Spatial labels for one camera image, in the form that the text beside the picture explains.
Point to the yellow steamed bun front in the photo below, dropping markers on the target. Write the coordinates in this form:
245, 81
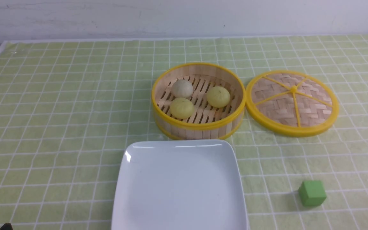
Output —
181, 108

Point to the yellow steamed bun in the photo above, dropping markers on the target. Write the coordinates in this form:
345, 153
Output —
181, 108
218, 96

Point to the white steamed bun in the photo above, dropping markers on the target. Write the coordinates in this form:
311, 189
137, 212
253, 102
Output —
182, 88

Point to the white square plate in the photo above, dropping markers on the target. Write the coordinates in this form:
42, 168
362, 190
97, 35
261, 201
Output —
179, 185

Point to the bamboo steamer basket yellow rim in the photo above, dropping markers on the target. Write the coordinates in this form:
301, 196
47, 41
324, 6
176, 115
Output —
206, 122

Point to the woven bamboo steamer lid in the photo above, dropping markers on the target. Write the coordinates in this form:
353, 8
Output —
291, 103

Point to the green foam cube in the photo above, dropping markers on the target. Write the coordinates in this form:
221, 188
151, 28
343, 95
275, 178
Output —
312, 193

